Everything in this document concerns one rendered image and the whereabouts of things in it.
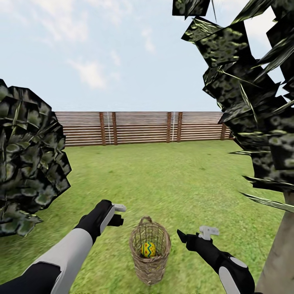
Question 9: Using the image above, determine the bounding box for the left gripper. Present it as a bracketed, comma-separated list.
[107, 214, 124, 227]

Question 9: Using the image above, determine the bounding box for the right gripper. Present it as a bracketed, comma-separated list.
[177, 230, 215, 261]

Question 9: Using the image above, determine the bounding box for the wicker basket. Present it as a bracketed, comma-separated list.
[129, 216, 172, 285]

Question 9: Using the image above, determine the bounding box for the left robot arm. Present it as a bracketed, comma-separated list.
[0, 200, 126, 294]

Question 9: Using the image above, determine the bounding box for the easter egg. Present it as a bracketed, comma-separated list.
[141, 242, 156, 258]

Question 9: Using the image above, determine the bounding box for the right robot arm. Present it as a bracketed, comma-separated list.
[177, 226, 263, 294]

